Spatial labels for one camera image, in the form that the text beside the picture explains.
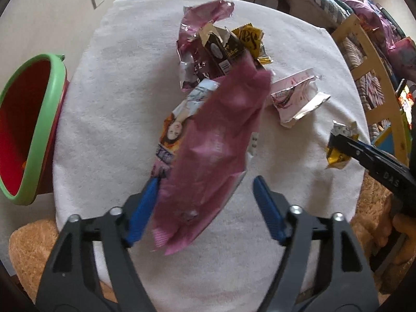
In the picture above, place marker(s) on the white towel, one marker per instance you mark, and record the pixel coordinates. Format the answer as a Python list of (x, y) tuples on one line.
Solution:
[(123, 89)]

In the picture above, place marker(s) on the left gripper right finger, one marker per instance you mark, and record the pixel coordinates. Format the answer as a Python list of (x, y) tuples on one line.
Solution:
[(343, 279)]

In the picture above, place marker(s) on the pink white crumpled wrapper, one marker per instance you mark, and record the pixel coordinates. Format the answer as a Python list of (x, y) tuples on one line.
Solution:
[(297, 95)]

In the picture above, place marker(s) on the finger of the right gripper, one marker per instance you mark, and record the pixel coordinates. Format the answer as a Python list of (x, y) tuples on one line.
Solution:
[(358, 150)]

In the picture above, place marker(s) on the yellow black wrapper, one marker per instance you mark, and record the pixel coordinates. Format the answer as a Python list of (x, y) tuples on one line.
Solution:
[(251, 38)]

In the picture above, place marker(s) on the purple blanket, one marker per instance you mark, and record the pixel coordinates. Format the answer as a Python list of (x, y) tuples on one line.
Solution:
[(385, 35)]

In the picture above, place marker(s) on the pink torn wrapper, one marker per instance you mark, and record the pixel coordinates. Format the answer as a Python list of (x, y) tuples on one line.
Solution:
[(196, 63)]

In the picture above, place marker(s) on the red bin green rim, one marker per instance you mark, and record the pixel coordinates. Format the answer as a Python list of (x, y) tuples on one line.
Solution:
[(31, 104)]

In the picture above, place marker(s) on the large magenta snack bag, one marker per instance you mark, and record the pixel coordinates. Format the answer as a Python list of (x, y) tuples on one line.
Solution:
[(212, 158)]

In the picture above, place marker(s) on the wooden chair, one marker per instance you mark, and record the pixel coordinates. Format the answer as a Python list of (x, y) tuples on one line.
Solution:
[(382, 111)]

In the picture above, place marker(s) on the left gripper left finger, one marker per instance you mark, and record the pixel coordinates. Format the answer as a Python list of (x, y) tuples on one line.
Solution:
[(70, 280)]

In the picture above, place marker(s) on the brown chocolate wrapper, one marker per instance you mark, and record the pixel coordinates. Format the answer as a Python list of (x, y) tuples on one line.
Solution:
[(222, 45)]

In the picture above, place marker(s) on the right hand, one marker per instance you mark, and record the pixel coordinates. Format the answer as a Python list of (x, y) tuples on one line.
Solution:
[(396, 238)]

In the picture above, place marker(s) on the gold foil wrapper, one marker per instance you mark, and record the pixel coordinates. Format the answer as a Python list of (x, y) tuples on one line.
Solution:
[(335, 157)]

